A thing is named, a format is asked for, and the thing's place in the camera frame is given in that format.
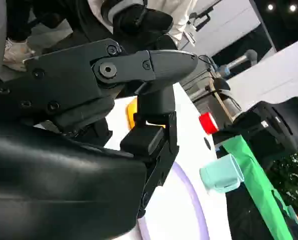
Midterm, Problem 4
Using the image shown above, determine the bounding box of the green leafy plant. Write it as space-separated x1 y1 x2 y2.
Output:
268 147 298 226

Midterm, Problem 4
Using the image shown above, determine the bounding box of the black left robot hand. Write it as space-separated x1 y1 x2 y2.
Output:
113 5 177 52

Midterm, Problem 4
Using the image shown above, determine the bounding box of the green cloth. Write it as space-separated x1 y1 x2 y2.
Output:
222 134 298 240

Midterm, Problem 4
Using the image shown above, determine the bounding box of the red tape roll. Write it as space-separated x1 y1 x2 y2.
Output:
198 111 219 136

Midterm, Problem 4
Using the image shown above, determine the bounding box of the pale green mug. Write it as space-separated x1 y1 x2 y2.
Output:
199 153 245 194

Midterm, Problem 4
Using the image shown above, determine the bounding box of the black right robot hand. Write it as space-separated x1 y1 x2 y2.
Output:
0 38 199 240

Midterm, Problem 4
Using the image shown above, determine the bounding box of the black office chair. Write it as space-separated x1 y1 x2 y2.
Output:
233 96 298 176

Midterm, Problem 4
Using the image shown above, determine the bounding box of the wooden stand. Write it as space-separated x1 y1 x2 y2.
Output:
208 77 236 123

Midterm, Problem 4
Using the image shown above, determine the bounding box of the dark ridged equipment case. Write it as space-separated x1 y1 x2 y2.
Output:
180 59 216 102

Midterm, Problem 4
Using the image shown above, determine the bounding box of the lilac plate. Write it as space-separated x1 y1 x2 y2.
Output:
136 161 210 240

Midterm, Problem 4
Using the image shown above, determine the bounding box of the person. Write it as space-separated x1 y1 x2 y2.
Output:
2 0 198 73

